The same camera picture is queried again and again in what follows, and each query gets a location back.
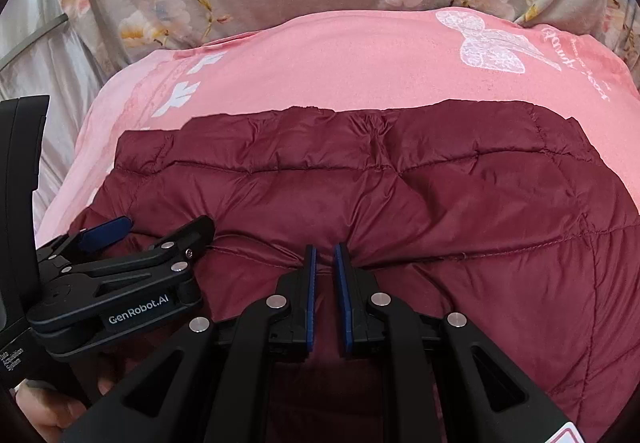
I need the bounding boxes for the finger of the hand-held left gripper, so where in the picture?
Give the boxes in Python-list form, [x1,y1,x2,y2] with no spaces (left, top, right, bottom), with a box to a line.
[50,216,134,265]
[65,216,217,285]

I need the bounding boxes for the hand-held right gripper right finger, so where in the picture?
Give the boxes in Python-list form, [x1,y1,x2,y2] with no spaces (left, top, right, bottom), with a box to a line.
[334,243,586,443]

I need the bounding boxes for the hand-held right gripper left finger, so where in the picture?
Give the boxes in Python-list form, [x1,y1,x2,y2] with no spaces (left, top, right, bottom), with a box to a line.
[60,244,318,443]

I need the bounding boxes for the maroon puffer jacket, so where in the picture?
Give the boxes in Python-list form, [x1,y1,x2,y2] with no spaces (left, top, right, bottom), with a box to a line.
[67,99,640,443]

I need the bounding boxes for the person's left hand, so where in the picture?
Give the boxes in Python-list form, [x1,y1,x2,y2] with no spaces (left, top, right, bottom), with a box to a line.
[12,379,116,430]

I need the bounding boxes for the grey satin curtain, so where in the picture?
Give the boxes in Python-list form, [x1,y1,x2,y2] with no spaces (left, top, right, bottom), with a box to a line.
[0,0,108,224]

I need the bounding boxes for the metal rod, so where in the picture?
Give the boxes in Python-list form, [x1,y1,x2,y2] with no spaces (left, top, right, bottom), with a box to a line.
[0,13,69,70]

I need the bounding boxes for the pink printed blanket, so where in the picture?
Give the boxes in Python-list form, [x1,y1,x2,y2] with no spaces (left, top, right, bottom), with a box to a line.
[37,10,640,244]

